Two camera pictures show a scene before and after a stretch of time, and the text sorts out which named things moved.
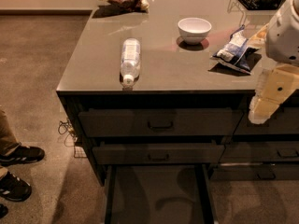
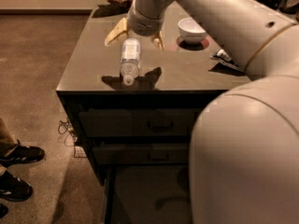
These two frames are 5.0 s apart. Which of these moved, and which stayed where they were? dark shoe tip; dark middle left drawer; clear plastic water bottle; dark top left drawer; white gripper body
Moved: white gripper body
Stayed: dark shoe tip; clear plastic water bottle; dark middle left drawer; dark top left drawer
